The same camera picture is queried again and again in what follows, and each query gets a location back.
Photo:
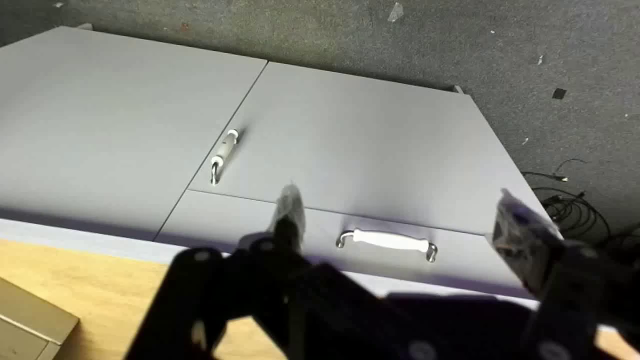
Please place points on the beige file cabinet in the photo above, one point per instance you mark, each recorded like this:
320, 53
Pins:
31, 327

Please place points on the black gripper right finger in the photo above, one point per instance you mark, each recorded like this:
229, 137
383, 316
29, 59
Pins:
525, 240

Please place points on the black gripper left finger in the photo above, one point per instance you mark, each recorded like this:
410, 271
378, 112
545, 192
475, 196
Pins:
290, 207

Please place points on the white desk drawer handle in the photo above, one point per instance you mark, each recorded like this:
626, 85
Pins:
391, 242

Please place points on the white cabinet door handle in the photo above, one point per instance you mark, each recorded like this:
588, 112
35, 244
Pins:
222, 152

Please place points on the grey desk cabinet unit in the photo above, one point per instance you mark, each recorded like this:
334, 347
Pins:
114, 134

